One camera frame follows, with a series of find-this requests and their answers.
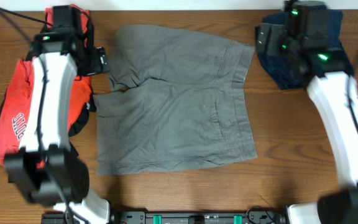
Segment grey shorts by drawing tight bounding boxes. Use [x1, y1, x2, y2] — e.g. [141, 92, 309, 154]
[93, 25, 257, 175]

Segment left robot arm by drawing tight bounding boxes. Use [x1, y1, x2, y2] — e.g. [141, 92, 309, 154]
[4, 5, 112, 223]

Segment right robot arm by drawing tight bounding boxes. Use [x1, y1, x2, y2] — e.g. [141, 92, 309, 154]
[255, 1, 358, 223]

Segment black garment under pile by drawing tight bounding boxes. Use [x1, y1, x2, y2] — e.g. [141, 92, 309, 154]
[0, 14, 98, 184]

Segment folded navy blue garment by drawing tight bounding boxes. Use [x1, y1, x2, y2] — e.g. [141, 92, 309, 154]
[257, 1, 354, 90]

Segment red printed t-shirt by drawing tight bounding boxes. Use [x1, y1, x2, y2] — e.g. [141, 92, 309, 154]
[0, 4, 93, 165]

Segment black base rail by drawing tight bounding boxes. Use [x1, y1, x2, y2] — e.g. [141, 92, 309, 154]
[100, 210, 287, 224]

